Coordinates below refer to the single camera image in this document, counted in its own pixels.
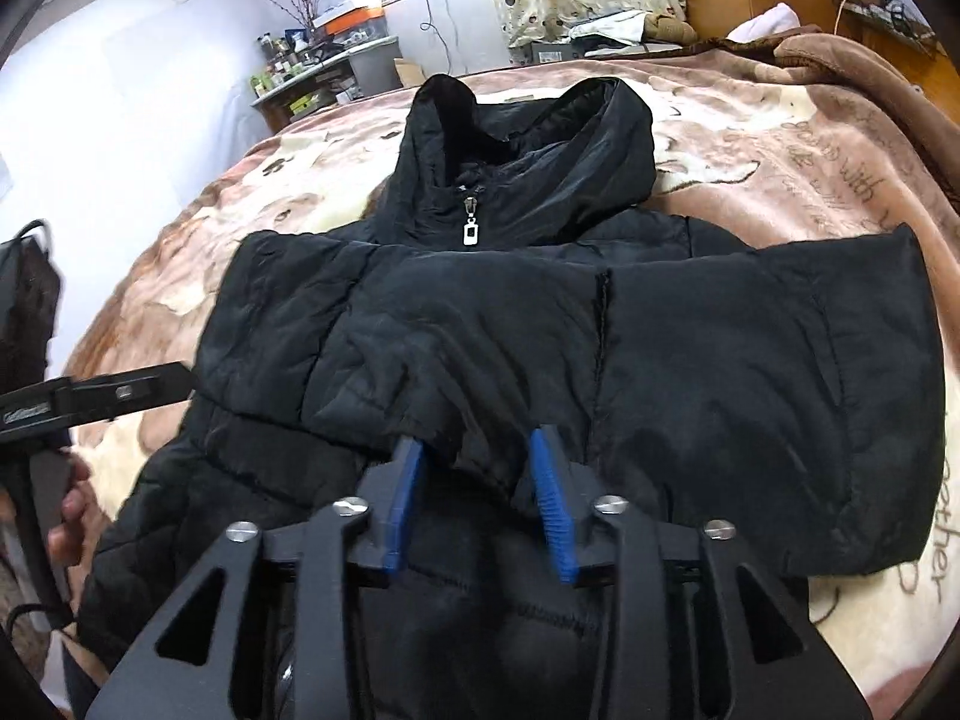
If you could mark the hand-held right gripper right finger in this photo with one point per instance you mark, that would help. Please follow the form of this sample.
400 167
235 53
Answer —
555 510

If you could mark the black hooded puffer jacket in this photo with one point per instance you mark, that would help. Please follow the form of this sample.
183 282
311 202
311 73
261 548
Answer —
487 315

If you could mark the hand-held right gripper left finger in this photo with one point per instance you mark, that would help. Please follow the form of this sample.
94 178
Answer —
401 495

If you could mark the small cardboard box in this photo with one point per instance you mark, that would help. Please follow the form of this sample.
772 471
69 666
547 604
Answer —
411 73

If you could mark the white pillow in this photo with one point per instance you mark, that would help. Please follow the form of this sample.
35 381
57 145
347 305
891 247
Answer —
765 24

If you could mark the pile of clothes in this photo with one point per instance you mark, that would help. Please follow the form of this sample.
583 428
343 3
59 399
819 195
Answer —
637 28

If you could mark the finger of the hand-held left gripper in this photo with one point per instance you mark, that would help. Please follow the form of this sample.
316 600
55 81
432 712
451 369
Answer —
142 388

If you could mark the beige brown printed blanket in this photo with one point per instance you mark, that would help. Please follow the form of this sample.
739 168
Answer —
787 165

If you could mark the cluttered side table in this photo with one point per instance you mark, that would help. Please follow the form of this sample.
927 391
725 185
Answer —
300 94

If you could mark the dark flat box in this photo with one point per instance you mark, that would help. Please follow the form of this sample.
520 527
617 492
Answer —
551 52

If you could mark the person's left hand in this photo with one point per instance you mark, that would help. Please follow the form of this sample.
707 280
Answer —
71 517

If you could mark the orange and white box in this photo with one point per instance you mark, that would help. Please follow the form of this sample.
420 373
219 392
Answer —
349 19

